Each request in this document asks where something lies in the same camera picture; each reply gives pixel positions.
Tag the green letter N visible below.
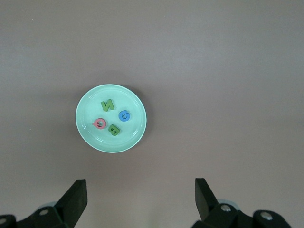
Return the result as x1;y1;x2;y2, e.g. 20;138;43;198
100;99;115;113

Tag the blue letter G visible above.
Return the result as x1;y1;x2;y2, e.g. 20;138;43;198
118;110;131;122

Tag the pink letter Q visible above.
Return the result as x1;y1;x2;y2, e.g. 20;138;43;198
92;118;107;130

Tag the brown table mat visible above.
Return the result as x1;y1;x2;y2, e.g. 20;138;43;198
0;0;304;228

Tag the green plate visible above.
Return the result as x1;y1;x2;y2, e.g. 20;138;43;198
75;83;147;153

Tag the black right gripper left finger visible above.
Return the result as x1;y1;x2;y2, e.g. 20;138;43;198
0;179;88;228

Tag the green letter B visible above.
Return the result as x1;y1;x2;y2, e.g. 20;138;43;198
108;123;121;136

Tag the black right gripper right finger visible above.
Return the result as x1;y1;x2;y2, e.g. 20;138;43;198
191;178;293;228

